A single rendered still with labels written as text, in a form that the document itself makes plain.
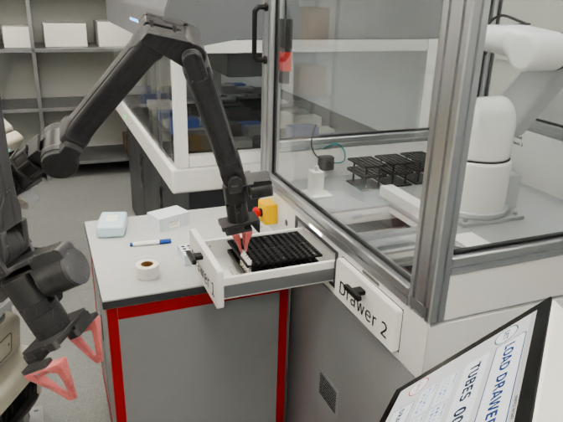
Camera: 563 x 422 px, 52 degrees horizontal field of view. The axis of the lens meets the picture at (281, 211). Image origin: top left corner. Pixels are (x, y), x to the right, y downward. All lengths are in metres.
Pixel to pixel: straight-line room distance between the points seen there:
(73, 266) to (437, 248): 0.68
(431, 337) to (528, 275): 0.26
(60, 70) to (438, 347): 4.79
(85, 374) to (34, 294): 1.81
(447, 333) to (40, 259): 0.83
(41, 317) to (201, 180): 1.51
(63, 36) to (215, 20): 3.08
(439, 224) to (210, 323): 0.90
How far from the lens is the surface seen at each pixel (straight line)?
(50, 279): 0.91
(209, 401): 2.00
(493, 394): 0.75
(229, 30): 2.30
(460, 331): 1.33
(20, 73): 5.65
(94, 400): 2.59
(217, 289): 1.48
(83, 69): 5.66
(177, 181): 2.35
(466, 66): 1.10
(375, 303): 1.40
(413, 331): 1.32
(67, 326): 0.97
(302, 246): 1.66
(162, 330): 1.80
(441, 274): 1.22
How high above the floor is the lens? 1.59
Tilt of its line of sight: 21 degrees down
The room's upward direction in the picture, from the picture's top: 2 degrees clockwise
